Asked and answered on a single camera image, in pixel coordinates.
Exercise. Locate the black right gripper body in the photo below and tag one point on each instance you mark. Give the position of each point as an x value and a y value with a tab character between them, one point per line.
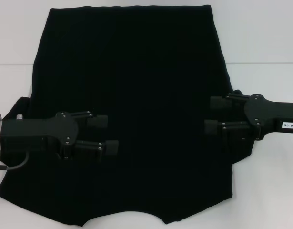
270	114

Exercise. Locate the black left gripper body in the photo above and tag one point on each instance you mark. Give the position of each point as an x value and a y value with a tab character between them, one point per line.
41	133

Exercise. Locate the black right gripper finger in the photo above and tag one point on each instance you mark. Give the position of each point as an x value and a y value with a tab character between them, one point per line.
211	128
219	103

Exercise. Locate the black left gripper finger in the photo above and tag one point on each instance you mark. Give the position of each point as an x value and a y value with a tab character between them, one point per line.
110	147
97	121

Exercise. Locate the black shirt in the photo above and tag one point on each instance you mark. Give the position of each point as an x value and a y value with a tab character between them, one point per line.
141	71

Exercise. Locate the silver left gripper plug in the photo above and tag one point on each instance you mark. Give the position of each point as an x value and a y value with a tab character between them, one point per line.
19	117

